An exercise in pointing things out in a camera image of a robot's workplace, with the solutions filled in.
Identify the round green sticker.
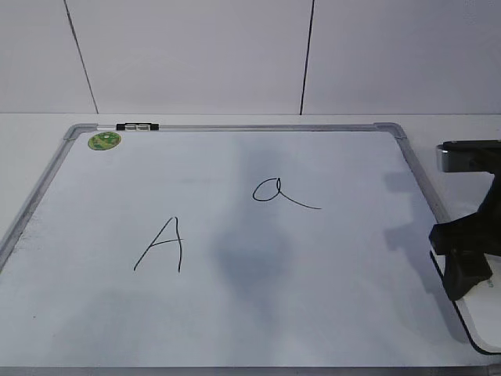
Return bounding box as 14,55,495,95
88,132,121,151

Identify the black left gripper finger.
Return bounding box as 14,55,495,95
429,187,500,301

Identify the white whiteboard eraser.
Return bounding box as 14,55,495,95
427,251,500,356

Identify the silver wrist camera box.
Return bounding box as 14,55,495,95
436,139,500,175

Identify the white framed whiteboard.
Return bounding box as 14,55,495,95
1,125,496,367

